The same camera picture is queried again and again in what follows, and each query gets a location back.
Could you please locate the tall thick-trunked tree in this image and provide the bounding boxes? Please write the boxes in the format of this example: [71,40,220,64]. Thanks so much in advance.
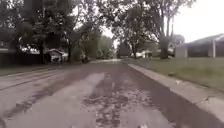
[99,0,198,61]

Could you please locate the small pale house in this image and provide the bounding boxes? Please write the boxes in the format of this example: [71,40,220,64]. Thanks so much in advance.
[44,48,65,64]

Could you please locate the grey asphalt road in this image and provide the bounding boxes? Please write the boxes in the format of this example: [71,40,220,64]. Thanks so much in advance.
[0,59,224,128]

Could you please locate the concrete kerb gutter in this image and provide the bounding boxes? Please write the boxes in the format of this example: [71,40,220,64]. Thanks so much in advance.
[127,62,224,125]

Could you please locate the row of trees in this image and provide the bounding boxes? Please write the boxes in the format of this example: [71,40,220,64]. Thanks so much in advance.
[0,0,115,65]

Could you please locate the grass lawn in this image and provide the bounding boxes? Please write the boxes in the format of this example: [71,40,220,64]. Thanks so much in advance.
[122,57,224,95]

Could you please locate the house with pale posts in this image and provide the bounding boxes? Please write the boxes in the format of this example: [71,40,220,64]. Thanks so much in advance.
[174,33,224,60]

